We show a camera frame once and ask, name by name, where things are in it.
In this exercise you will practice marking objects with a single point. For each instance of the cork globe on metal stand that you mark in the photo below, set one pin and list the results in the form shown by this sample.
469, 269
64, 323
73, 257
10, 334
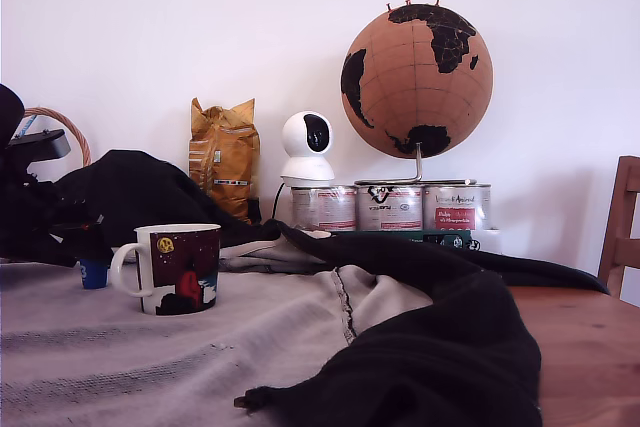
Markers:
415, 82

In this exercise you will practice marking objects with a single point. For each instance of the silver can with red label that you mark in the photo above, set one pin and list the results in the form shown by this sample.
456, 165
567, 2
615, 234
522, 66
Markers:
322, 209

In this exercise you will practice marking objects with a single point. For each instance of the white dome security camera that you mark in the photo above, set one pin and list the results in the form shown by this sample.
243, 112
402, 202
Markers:
300, 147

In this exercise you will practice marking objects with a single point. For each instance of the blue printed strip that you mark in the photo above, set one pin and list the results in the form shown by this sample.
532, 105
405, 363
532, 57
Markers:
27, 123

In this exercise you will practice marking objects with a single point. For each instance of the black and grey sweatshirt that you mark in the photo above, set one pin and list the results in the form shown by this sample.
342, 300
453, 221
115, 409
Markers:
440, 347

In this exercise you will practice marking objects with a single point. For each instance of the blue coffee capsule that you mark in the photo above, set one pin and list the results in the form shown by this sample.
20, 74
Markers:
94, 276

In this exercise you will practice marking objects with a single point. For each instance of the silver can with black logo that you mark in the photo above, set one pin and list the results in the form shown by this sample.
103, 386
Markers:
390, 209

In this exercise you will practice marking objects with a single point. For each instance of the yellow paper bag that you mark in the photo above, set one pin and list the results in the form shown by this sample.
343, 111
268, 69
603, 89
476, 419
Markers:
225, 162

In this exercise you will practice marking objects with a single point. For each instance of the red picture coffee mug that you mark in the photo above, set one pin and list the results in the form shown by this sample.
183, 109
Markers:
185, 272

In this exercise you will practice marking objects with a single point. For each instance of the wooden chair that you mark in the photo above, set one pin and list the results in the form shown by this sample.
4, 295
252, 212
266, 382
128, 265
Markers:
625, 227

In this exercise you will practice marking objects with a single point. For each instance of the grey gripper camera box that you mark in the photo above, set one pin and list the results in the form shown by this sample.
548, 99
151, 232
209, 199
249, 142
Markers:
50, 144

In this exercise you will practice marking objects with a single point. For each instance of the silver can with script label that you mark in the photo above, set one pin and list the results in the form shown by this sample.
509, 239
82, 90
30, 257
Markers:
457, 209

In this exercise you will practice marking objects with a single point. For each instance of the black power adapter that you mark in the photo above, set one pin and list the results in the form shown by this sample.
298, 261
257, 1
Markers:
254, 209

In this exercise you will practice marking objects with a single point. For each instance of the dark green flat box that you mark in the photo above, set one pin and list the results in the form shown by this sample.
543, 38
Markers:
400, 237

